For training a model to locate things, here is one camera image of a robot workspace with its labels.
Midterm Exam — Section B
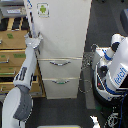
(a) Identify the white refrigerator body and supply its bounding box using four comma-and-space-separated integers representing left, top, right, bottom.
23, 0, 92, 99

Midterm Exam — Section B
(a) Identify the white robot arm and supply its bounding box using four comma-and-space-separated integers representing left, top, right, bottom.
2, 33, 43, 128

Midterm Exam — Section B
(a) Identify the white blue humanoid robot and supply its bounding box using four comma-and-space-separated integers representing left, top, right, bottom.
92, 34, 128, 106

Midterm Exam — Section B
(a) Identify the green android sticker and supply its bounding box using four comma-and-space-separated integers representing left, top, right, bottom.
37, 3, 49, 17

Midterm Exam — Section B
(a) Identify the white fridge door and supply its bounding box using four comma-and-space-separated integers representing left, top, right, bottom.
24, 0, 92, 59

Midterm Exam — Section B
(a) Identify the upper white fridge drawer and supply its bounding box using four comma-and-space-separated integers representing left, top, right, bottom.
38, 59, 82, 79

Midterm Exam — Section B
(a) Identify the wooden drawer cabinet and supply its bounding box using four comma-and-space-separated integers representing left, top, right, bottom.
0, 16, 47, 99

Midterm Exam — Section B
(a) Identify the lower white fridge drawer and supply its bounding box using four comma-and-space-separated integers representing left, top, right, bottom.
43, 79, 79, 99

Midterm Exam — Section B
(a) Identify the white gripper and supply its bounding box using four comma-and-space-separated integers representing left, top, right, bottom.
25, 32, 43, 49

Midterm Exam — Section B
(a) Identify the grey cable on floor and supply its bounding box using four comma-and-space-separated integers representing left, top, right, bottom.
78, 43, 100, 94

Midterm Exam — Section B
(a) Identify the white fridge drawer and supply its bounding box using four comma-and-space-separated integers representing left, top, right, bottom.
38, 59, 82, 79
43, 79, 79, 99

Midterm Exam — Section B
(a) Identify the grey box on cabinet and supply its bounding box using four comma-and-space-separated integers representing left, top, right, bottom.
0, 6, 26, 17

